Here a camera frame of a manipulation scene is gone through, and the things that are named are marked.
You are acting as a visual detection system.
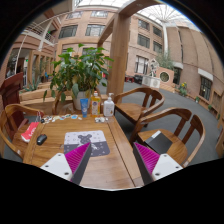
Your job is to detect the blue tube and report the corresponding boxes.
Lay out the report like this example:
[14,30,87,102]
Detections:
[80,98,88,118]

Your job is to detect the wooden chair far right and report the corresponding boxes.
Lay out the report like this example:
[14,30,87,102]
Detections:
[114,87,165,124]

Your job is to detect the wooden table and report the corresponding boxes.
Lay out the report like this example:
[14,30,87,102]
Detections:
[23,115,143,189]

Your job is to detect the yellow liquid bottle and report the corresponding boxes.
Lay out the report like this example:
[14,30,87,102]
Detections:
[91,91,101,117]

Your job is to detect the black computer mouse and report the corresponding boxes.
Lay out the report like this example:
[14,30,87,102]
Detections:
[36,134,47,145]

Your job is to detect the green potted plant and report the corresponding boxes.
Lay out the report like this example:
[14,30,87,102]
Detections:
[50,47,113,101]

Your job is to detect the wooden chair left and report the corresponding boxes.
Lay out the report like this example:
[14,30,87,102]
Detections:
[0,104,44,159]

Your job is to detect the wooden chair behind table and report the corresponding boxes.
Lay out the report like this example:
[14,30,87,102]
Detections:
[52,91,74,115]

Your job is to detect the black notebook on chair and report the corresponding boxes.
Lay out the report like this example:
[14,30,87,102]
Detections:
[144,131,172,154]

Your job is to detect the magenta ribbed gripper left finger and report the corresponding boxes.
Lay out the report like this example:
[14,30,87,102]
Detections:
[41,143,91,185]

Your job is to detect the wooden pillar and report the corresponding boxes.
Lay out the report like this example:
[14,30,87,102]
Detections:
[97,0,157,95]

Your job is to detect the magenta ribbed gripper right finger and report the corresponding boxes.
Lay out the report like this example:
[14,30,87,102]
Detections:
[133,143,182,185]

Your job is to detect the white pump bottle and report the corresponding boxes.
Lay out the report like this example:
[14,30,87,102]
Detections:
[103,93,115,117]

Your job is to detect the wooden chair near right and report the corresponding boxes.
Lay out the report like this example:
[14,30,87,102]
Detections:
[130,107,205,168]

